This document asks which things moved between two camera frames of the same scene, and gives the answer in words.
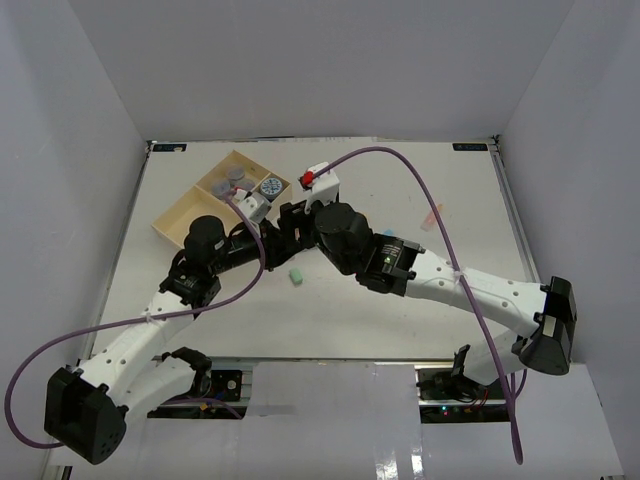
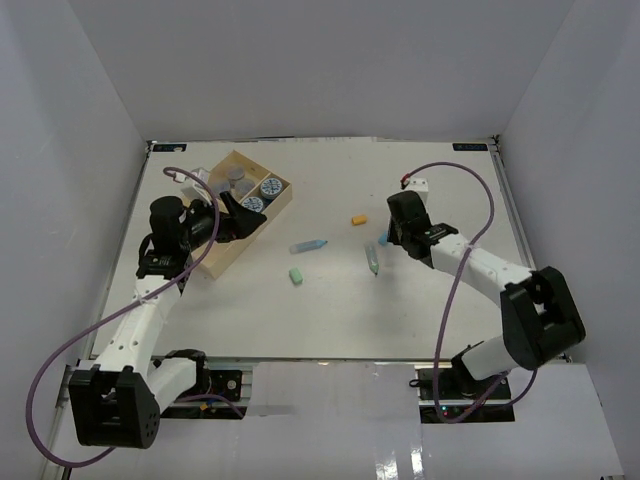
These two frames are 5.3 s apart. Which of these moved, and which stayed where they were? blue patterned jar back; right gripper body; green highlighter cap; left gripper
Moved: left gripper; right gripper body
Stayed: blue patterned jar back; green highlighter cap
